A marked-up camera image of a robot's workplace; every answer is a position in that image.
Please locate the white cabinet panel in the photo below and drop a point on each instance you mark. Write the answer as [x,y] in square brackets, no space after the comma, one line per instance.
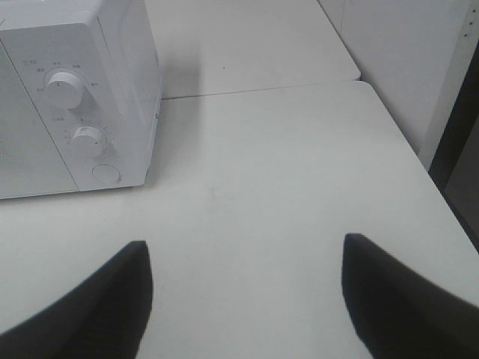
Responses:
[415,54]

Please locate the upper white power knob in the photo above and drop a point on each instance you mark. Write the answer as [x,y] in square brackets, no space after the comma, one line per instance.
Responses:
[65,90]

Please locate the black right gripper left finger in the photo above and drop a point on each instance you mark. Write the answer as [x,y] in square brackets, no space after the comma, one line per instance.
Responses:
[105,316]

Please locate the round door release button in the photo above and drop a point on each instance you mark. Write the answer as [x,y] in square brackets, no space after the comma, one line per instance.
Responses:
[106,174]

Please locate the white timer knob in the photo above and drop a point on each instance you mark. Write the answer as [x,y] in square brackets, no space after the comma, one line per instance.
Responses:
[89,142]

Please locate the white microwave oven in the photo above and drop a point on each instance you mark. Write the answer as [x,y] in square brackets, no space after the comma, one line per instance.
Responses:
[109,45]

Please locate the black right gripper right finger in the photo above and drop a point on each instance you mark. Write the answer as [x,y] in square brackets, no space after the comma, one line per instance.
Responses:
[397,313]

